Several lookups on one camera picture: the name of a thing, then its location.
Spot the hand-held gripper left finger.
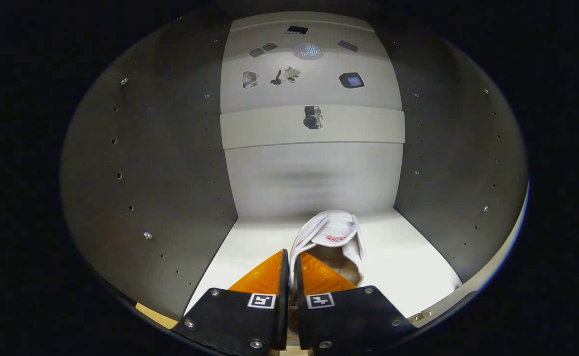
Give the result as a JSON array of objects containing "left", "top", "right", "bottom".
[{"left": 172, "top": 249, "right": 290, "bottom": 356}]

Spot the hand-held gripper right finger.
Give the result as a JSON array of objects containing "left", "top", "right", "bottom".
[{"left": 294, "top": 252, "right": 416, "bottom": 356}]

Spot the white shoe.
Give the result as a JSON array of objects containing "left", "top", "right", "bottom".
[{"left": 288, "top": 210, "right": 366, "bottom": 344}]

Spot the grey shoe cabinet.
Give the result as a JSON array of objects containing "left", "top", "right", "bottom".
[{"left": 60, "top": 10, "right": 530, "bottom": 329}]

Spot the white cabinet shelf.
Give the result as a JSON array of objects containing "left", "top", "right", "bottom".
[{"left": 183, "top": 208, "right": 463, "bottom": 319}]

